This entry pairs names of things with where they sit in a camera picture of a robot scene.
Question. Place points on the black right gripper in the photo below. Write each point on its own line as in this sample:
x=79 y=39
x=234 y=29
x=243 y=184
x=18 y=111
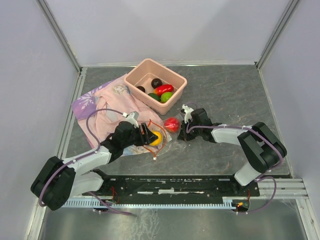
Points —
x=183 y=135

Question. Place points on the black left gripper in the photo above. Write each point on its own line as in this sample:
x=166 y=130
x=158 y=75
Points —
x=147 y=137

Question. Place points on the clear zip top bag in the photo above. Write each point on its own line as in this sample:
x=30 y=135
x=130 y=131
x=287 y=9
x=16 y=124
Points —
x=165 y=138

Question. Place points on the red fake tomato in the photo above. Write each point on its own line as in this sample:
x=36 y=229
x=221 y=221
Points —
x=172 y=124

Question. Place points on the dark green fake vegetable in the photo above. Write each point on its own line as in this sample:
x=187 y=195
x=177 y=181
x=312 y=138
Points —
x=155 y=96

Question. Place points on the green fake apple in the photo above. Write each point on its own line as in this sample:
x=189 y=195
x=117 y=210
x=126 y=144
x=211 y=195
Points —
x=165 y=97

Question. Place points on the red fake pepper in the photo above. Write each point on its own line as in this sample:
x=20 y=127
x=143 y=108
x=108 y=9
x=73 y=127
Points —
x=163 y=89

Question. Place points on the dark brown fake fruit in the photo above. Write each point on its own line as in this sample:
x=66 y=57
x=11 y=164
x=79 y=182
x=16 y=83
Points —
x=141 y=88

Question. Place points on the dark purple fake eggplant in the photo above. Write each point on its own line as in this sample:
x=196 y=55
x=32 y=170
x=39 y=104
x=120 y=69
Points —
x=156 y=82

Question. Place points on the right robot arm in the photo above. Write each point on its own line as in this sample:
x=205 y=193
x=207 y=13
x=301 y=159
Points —
x=263 y=150

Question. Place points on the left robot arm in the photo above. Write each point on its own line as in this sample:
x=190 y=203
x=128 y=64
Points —
x=60 y=179

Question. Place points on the pink purple printed cloth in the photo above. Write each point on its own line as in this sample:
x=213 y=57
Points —
x=95 y=111

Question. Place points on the pink plastic tub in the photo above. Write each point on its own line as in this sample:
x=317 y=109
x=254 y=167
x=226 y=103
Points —
x=144 y=73

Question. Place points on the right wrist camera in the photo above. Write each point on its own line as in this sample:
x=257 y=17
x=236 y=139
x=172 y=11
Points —
x=186 y=110

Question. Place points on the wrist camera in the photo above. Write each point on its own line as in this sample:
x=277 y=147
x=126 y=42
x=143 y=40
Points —
x=133 y=119
x=186 y=110

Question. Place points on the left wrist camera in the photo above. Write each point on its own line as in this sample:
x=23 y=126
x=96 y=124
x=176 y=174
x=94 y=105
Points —
x=133 y=119

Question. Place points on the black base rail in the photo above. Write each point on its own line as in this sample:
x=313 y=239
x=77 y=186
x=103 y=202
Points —
x=118 y=186

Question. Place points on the light blue cable duct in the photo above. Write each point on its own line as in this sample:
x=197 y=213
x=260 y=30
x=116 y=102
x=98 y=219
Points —
x=178 y=202

